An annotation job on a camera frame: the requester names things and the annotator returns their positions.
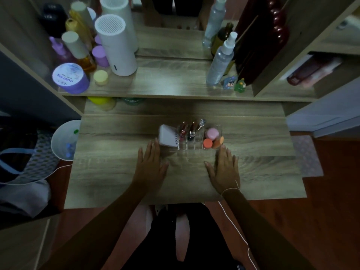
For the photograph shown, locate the person's right hand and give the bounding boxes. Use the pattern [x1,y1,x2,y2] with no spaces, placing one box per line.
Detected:
[204,145,241,196]

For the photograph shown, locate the person's left hand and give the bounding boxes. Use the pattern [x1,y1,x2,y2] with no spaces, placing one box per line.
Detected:
[132,138,170,195]

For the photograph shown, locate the person's left forearm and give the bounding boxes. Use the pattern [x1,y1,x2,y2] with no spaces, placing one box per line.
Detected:
[39,183,154,270]

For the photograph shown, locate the person's right forearm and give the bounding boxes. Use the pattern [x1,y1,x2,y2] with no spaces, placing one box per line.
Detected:
[222,189,317,270]

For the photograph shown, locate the white rectangular box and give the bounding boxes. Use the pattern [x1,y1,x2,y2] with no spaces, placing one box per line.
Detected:
[158,124,181,148]

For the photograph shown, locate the clear acrylic makeup organizer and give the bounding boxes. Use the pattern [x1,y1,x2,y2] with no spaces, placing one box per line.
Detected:
[177,123,224,151]

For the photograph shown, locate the pink round makeup sponge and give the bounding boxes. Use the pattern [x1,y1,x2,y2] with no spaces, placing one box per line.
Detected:
[205,127,220,140]

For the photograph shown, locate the green container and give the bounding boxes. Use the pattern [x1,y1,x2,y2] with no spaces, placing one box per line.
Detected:
[121,97,146,106]

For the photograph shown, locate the wooden vanity desk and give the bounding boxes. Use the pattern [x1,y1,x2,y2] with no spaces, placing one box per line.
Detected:
[0,0,360,210]

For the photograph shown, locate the yellow tub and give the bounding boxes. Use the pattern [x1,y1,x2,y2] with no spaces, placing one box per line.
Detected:
[87,97,117,112]

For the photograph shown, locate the black shorts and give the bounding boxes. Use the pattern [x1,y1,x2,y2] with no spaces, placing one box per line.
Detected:
[121,202,246,270]

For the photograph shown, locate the pink patterned rug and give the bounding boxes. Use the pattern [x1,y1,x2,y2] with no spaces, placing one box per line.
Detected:
[290,134,324,178]

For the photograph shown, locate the green toy figurine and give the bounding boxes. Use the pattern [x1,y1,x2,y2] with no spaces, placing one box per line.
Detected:
[235,78,248,93]

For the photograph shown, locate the blue toy figurine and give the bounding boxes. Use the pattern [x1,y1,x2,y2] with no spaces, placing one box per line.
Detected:
[222,75,238,88]

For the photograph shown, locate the white waste bin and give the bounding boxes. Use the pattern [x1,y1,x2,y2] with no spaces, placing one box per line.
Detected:
[50,120,82,161]

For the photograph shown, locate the small yellow jar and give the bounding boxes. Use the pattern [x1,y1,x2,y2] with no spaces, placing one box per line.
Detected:
[93,70,109,86]

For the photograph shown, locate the clear spray bottle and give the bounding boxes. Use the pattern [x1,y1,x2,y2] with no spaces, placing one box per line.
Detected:
[205,31,238,86]

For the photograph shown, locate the purple jar with white lid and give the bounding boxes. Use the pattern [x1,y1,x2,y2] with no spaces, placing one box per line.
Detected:
[52,62,91,95]

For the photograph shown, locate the white cabinet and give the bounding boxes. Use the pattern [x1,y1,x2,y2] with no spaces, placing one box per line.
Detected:
[285,77,360,139]

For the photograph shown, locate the small purple bottle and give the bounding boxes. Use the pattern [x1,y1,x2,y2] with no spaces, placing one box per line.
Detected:
[92,45,110,68]

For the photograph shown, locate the white cylindrical appliance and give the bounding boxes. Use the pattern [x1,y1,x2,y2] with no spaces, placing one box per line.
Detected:
[94,14,138,77]

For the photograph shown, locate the vanity mirror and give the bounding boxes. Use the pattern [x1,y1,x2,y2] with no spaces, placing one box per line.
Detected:
[98,0,242,60]

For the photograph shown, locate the dark red pouch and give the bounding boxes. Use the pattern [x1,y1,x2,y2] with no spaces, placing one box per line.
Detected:
[286,54,343,88]

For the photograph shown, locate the amber bottle with white cap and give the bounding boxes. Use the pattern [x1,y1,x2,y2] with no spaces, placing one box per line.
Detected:
[61,31,98,74]

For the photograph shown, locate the dark red beaded object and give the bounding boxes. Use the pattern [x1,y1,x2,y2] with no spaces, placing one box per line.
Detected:
[234,0,291,85]

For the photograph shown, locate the grey cloth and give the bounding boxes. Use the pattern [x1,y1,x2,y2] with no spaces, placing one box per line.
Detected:
[0,179,52,220]

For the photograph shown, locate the purple spray bottle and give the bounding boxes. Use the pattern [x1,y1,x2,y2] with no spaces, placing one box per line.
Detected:
[49,36,77,65]

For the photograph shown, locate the yellow bottle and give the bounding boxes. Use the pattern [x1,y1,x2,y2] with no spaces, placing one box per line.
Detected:
[65,18,94,51]

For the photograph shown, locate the beige drawer cabinet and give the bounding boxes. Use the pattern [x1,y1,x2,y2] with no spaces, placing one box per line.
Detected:
[0,215,61,270]

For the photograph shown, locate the black bottle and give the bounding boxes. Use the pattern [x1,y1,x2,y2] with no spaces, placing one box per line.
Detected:
[39,3,69,37]

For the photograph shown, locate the white wrist cord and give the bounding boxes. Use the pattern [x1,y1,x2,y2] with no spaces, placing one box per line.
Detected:
[217,180,259,270]

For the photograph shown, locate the white cable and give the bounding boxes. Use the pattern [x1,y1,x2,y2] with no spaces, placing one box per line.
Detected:
[0,164,74,186]

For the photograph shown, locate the patterned bag with blue strap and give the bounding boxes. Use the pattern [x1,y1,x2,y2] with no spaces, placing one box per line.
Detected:
[0,129,60,186]

